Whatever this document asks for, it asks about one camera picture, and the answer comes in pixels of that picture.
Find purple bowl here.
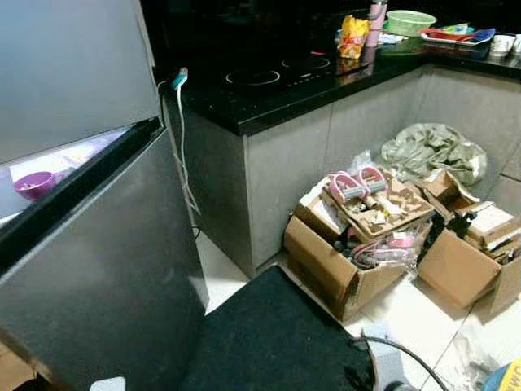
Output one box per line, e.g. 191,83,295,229
12,170,56,202

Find silver freezer door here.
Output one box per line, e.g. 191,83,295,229
0,0,161,166

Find green plastic bowl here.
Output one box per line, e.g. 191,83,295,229
386,10,438,37

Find grey kitchen base cabinet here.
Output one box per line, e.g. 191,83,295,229
167,65,521,278

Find cardboard box with papers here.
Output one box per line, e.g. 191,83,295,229
417,191,521,319

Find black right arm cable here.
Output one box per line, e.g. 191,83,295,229
346,336,450,391

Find large cardboard box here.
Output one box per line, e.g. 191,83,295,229
282,175,436,323

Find cardboard tray of scraps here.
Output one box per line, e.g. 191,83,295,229
326,167,436,241

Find pink white striped item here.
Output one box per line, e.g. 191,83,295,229
326,166,390,204

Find clear bag with pink contents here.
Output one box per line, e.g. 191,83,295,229
352,220,432,270

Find yellow snack bag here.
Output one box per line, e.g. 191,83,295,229
339,15,370,59

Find black floor mat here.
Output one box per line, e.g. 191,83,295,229
175,265,379,391

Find tray with colourful utensils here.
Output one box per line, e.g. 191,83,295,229
419,24,496,46

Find crumpled clear plastic wrap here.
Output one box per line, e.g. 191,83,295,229
444,330,506,384

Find black clamp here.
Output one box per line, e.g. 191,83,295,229
444,208,481,241

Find silver fridge door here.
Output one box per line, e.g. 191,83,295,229
0,116,211,391

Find pink tumbler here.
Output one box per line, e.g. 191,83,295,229
368,0,388,48

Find black kitchen countertop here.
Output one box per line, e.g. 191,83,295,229
163,33,521,137

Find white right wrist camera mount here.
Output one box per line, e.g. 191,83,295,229
358,322,392,359

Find black induction hob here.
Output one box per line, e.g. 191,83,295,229
220,51,343,90

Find white cable teal plug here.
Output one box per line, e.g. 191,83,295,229
157,67,202,217

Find olive green crumpled cloth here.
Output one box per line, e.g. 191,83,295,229
380,122,487,187

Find yellow blue object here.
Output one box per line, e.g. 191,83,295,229
480,358,521,391

